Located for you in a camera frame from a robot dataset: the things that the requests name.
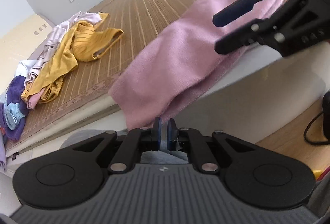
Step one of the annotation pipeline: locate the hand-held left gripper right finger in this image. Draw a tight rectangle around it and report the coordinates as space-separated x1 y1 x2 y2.
167 118 256 173

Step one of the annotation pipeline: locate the purple knitted sweater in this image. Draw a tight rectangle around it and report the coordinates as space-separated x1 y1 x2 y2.
0 75 29 141

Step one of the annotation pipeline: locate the lavender garment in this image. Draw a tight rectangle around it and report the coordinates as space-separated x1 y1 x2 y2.
0 134 9 173

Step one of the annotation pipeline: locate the cream bed headboard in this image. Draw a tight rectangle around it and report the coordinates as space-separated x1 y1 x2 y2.
0 13 56 96

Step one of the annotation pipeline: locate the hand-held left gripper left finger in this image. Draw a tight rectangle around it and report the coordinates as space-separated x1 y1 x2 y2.
72 117 163 173

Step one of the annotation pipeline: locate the small yellow object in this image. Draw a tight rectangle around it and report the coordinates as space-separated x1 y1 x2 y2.
311 168 326 181

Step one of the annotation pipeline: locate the black device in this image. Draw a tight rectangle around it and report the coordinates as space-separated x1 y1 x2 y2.
322 92 330 137

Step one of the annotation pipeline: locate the light blue knitted garment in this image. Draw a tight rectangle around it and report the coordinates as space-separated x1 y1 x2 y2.
3 102 23 131

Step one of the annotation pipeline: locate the bamboo bed mat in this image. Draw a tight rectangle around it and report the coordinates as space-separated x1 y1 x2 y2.
5 0 234 150

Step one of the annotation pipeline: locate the white garment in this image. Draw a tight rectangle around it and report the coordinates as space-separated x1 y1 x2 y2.
17 59 38 78

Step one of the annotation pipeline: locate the pink sweater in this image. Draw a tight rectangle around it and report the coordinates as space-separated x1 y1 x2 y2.
110 0 297 132

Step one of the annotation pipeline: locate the pale pink garment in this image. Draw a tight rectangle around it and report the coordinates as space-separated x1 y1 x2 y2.
24 11 103 84

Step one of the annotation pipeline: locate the black cable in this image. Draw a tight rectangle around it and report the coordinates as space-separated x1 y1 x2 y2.
304 110 330 146

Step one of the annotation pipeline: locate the yellow striped garment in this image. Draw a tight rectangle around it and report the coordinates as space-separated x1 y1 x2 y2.
21 13 110 101

